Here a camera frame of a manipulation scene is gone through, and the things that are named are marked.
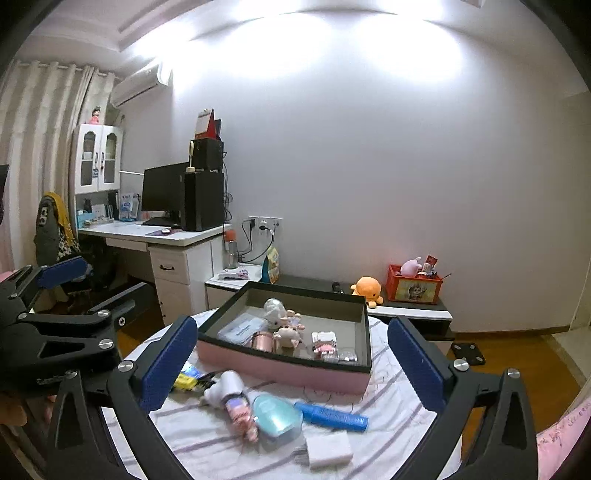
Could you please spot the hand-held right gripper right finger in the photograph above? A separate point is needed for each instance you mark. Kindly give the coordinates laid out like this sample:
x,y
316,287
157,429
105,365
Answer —
x,y
415,364

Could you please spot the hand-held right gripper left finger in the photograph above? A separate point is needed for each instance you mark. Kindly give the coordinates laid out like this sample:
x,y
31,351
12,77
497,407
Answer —
x,y
164,364

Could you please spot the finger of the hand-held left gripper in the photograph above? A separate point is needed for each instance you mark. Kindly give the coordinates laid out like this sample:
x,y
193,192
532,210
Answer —
x,y
124,304
62,272

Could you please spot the small clear bag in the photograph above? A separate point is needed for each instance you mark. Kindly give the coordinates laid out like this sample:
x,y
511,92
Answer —
x,y
347,356

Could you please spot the spray bottle with white head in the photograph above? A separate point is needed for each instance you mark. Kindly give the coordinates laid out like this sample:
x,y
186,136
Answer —
x,y
231,397

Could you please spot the pink brick figure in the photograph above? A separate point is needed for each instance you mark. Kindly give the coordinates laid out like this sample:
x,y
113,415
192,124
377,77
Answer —
x,y
322,345

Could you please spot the blue highlighter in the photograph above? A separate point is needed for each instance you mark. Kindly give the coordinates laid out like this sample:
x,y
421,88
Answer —
x,y
332,416

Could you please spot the rose gold round tin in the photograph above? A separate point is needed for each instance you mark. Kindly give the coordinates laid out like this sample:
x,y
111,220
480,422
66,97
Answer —
x,y
264,342

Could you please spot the pink black tray box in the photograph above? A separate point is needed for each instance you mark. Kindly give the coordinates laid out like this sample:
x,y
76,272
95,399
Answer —
x,y
300,376

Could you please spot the teal clamshell case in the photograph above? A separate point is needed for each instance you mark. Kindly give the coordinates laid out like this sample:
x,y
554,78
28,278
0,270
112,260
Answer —
x,y
277,417

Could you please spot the person's left hand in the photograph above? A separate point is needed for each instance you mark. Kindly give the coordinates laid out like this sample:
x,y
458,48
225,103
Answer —
x,y
23,408

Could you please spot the yellow highlighter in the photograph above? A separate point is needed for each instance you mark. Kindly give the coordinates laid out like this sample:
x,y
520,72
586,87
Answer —
x,y
183,382

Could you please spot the small blue white box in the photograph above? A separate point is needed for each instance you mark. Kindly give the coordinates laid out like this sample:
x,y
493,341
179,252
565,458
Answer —
x,y
193,369

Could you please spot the grey black-white garment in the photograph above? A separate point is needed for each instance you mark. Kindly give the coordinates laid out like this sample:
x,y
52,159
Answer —
x,y
46,230

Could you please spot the black-topped low cabinet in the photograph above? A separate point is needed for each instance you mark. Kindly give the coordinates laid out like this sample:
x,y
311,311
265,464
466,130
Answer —
x,y
406,318

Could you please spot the black bathroom scale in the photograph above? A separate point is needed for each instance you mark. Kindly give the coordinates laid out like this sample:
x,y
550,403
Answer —
x,y
467,354

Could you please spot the yellow garment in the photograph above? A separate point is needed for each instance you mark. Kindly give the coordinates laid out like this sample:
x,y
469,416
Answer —
x,y
64,217

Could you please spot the teal storage box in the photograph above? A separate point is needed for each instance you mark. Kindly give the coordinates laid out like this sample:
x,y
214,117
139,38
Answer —
x,y
81,219

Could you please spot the white desk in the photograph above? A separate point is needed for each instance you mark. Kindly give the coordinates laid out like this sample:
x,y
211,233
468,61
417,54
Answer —
x,y
184,272

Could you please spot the black cat figurine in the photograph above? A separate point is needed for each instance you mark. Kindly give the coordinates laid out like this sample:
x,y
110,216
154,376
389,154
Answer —
x,y
87,206

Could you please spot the red storage crate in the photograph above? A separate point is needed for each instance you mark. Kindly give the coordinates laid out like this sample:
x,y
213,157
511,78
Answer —
x,y
415,290

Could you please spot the row of books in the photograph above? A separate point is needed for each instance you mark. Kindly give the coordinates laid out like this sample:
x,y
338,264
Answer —
x,y
104,210

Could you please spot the purple mouse pad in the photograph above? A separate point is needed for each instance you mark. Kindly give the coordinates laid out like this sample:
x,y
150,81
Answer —
x,y
176,231

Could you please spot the black keyboard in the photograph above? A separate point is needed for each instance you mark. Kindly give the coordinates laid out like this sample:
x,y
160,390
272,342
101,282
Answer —
x,y
159,222

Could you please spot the white nightstand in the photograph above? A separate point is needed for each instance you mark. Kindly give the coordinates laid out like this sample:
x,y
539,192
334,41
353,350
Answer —
x,y
221,295

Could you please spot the orange octopus plush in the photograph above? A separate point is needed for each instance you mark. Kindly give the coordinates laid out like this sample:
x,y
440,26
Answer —
x,y
367,288

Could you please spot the blue white packet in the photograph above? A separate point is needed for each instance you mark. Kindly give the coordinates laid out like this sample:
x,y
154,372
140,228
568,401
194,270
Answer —
x,y
128,207

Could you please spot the pink plush toy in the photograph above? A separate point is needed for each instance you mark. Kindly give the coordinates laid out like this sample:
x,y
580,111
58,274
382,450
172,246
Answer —
x,y
410,266

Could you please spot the small red packet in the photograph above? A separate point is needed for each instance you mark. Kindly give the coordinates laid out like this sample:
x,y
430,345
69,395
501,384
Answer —
x,y
431,264

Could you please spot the flat printed packet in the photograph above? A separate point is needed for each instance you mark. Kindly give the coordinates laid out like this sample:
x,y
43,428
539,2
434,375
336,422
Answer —
x,y
233,274

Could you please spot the orange-capped water bottle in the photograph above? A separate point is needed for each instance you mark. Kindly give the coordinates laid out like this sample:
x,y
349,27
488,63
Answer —
x,y
230,251

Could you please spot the white glass-door cabinet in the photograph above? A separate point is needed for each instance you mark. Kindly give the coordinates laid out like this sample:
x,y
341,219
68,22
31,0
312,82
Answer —
x,y
97,157

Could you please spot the black computer monitor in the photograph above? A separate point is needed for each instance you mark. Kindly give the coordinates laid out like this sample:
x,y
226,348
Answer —
x,y
161,189

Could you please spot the white charger adapter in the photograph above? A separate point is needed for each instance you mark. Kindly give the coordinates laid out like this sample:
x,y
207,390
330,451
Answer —
x,y
328,450

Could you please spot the black computer tower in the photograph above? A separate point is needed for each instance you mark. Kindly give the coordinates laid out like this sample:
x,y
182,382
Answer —
x,y
204,203

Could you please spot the striped beige curtain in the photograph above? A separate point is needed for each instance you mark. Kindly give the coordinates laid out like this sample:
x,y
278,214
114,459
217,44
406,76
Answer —
x,y
41,138

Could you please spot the yellow blue snack bag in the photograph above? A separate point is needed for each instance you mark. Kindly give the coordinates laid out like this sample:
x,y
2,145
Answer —
x,y
271,265

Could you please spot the pink doll figure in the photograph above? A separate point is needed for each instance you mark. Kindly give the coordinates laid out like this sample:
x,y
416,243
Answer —
x,y
96,116

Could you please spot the pink bedding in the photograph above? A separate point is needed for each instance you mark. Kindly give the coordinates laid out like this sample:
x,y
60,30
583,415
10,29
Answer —
x,y
561,447

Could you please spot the black speaker box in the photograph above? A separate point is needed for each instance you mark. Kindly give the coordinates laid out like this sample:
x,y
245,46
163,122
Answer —
x,y
210,156

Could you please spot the red desk calendar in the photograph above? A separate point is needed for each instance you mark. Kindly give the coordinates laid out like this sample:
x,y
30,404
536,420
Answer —
x,y
210,125

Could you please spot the white air conditioner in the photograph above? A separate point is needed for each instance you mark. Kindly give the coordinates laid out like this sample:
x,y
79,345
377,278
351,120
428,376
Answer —
x,y
141,85

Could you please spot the white wall socket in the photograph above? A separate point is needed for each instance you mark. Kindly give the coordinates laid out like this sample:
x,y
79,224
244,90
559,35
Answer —
x,y
265,223

